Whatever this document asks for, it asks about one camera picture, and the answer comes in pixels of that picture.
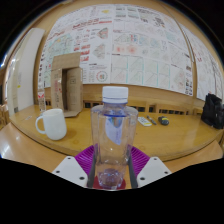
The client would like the open brown cardboard box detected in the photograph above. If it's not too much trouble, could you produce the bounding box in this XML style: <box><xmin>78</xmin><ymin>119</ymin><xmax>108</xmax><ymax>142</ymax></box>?
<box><xmin>49</xmin><ymin>52</ymin><xmax>84</xmax><ymax>118</ymax></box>

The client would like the wooden slatted back rail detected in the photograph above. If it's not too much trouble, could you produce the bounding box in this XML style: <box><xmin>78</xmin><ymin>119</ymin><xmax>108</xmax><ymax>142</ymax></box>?
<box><xmin>44</xmin><ymin>98</ymin><xmax>204</xmax><ymax>116</ymax></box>

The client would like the white ceramic mug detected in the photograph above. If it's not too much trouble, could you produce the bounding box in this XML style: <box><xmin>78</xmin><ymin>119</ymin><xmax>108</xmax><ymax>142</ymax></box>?
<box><xmin>34</xmin><ymin>108</ymin><xmax>68</xmax><ymax>141</ymax></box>

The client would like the wall of printed posters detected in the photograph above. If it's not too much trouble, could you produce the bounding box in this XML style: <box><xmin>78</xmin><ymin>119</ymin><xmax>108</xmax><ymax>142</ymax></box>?
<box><xmin>38</xmin><ymin>3</ymin><xmax>224</xmax><ymax>101</ymax></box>

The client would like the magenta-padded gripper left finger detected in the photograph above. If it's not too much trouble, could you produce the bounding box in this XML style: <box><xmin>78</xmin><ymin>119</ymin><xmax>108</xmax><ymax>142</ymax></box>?
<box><xmin>51</xmin><ymin>144</ymin><xmax>98</xmax><ymax>189</ymax></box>

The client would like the small white card pack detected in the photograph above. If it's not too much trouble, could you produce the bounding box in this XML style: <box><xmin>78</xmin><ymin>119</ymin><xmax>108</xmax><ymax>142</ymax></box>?
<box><xmin>137</xmin><ymin>116</ymin><xmax>153</xmax><ymax>127</ymax></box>

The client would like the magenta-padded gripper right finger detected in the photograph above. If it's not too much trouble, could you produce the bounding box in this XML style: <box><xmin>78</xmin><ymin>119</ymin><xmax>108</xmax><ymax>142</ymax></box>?
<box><xmin>128</xmin><ymin>145</ymin><xmax>173</xmax><ymax>190</ymax></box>

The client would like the clear plastic bottle white cap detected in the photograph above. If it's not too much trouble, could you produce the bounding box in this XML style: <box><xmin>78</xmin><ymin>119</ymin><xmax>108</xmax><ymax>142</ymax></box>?
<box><xmin>90</xmin><ymin>85</ymin><xmax>139</xmax><ymax>191</ymax></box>

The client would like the small black round object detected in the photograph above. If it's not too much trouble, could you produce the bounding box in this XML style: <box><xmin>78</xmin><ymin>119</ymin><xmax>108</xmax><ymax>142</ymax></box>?
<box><xmin>157</xmin><ymin>115</ymin><xmax>170</xmax><ymax>127</ymax></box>

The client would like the black bag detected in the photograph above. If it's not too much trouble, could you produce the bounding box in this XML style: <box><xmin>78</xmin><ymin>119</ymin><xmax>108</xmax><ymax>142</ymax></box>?
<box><xmin>200</xmin><ymin>93</ymin><xmax>224</xmax><ymax>130</ymax></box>

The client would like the flat round red coaster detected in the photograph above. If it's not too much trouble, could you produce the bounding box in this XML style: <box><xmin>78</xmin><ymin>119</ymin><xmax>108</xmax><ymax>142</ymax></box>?
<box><xmin>92</xmin><ymin>174</ymin><xmax>127</xmax><ymax>191</ymax></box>

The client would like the dark pen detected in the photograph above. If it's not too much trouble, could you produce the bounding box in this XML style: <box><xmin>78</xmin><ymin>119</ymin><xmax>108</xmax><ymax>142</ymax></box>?
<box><xmin>146</xmin><ymin>115</ymin><xmax>158</xmax><ymax>126</ymax></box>

